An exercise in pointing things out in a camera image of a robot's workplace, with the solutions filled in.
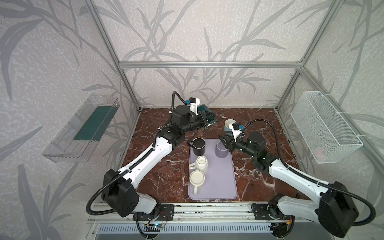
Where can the clear acrylic wall shelf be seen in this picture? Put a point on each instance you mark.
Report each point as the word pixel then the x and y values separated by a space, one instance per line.
pixel 79 138

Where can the light blue mug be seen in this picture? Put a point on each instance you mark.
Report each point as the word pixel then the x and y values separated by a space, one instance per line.
pixel 228 125

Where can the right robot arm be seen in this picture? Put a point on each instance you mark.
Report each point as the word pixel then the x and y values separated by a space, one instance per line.
pixel 330 205

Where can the dark green mug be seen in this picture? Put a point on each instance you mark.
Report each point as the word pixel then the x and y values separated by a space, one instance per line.
pixel 208 116

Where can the black enamel mug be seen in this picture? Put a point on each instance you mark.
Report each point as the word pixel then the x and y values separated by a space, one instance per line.
pixel 198 146

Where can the cream round mug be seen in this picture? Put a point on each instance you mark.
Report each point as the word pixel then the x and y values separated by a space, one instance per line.
pixel 197 180

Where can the lavender plastic tray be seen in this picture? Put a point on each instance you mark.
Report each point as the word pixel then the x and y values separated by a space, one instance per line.
pixel 220 183

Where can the white faceted mug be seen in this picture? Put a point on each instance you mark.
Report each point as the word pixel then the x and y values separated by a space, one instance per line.
pixel 201 164

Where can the aluminium cage frame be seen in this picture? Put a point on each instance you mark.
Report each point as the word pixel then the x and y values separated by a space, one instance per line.
pixel 299 66

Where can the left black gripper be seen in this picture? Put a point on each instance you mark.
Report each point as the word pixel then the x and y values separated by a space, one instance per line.
pixel 201 124

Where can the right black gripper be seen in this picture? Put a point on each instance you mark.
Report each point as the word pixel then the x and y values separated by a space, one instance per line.
pixel 228 140

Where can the lavender mug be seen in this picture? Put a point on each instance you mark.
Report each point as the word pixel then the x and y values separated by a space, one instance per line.
pixel 221 151

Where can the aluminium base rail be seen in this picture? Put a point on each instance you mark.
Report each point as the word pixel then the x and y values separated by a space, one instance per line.
pixel 239 211

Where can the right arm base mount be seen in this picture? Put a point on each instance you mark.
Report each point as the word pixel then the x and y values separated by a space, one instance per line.
pixel 267 212

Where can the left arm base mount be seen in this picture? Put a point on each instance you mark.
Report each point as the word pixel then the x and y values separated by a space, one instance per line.
pixel 162 212

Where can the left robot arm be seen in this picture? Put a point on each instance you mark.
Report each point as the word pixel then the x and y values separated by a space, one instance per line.
pixel 118 193

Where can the white wire mesh basket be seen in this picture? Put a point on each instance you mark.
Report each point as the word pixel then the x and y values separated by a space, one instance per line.
pixel 326 132

